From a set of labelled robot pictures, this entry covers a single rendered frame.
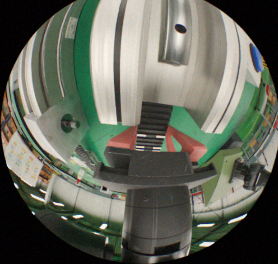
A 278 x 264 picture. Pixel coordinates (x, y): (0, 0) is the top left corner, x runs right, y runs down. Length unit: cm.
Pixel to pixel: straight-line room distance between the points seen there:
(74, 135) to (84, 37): 17
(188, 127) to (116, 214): 1120
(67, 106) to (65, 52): 9
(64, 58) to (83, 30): 6
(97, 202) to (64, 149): 1137
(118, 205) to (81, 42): 1110
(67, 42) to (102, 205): 1138
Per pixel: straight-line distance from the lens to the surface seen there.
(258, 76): 20
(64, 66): 15
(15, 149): 302
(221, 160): 38
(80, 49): 17
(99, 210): 1149
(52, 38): 15
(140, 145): 16
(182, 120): 16
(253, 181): 46
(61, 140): 15
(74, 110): 16
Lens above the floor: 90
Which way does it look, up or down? 52 degrees down
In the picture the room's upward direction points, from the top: 175 degrees counter-clockwise
